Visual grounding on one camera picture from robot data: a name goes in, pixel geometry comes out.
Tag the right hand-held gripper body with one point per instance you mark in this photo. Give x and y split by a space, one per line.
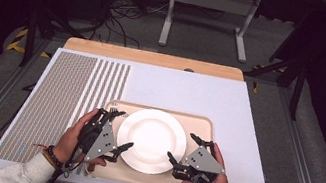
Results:
202 161

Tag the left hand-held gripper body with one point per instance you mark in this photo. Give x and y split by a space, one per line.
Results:
103 142

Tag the white round plate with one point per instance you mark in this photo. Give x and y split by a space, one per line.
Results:
151 140

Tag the beige plastic tray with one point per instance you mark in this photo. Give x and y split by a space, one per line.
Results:
136 176

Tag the person's left hand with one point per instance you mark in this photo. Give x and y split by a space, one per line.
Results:
69 142

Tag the brown striped placemat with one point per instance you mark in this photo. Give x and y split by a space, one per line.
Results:
47 101

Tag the black tripod stand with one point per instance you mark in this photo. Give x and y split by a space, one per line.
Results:
296 94
29 37

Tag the yellow black floor tape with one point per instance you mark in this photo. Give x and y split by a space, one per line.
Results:
20 34

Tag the white metal stand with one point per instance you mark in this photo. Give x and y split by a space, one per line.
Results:
212 0

